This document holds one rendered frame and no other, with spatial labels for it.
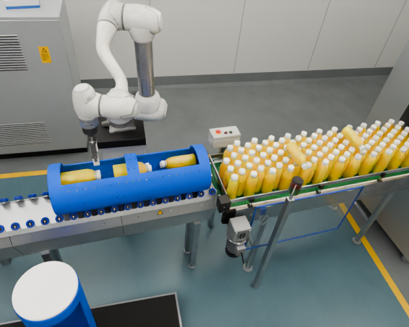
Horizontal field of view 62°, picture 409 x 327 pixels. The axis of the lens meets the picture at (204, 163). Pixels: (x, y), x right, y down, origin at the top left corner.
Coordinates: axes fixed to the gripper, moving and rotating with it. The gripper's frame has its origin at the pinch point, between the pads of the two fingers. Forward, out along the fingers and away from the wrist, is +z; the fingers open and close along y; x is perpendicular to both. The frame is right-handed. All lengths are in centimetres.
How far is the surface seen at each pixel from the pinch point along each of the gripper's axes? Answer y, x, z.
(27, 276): 46, -37, 28
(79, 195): 11.8, -11.2, 16.1
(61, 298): 60, -23, 28
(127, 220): 12.2, 11.5, 44.7
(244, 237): 35, 80, 53
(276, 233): 37, 101, 55
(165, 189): 13.2, 34.2, 20.8
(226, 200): 21, 70, 31
